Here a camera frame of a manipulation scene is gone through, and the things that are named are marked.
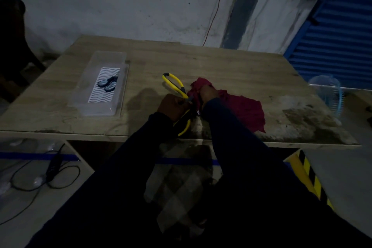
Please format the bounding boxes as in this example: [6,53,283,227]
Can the person's right hand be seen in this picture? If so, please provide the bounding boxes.
[198,84,220,105]

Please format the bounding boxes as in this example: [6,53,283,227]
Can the person's left hand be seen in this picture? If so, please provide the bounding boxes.
[157,94,191,122]

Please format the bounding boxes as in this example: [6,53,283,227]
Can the yellow handled scissors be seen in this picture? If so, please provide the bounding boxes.
[162,72,193,137]

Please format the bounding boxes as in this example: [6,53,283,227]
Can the red cloth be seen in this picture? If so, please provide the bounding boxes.
[187,77,266,133]

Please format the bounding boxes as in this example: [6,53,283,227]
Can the person's left forearm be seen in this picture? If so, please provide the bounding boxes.
[28,112,189,248]

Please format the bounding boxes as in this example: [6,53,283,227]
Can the person's right forearm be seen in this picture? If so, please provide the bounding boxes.
[201,97,372,248]

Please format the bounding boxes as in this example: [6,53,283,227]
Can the small blue grey scissors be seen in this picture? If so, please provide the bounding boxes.
[97,74,120,92]

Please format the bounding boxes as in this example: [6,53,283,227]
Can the striped wavy paper card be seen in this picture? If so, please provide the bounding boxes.
[87,67,121,103]

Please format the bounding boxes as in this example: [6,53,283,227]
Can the clear plastic tray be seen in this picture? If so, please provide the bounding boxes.
[69,51,129,117]

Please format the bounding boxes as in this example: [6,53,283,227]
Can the person's checkered clothing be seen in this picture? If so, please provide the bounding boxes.
[144,140,223,238]

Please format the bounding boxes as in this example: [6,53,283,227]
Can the clear blue plastic basket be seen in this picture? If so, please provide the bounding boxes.
[308,75,344,119]

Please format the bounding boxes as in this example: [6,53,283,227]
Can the yellow black hazard tape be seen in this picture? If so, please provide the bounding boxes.
[286,150,334,210]

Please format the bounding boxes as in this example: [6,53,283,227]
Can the black power adapter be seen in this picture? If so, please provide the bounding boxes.
[46,144,65,183]

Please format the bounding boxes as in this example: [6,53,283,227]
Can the blue roller shutter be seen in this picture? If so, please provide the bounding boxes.
[283,0,372,90]

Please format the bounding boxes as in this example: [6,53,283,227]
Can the blue floor tape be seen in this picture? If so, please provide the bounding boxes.
[0,152,79,162]

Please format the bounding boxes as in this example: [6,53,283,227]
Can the dark wooden chair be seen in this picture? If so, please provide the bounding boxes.
[0,0,47,103]

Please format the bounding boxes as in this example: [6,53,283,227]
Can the red wire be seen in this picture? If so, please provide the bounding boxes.
[202,0,234,47]

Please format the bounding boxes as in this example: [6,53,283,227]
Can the black cable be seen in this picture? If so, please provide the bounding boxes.
[0,147,81,226]

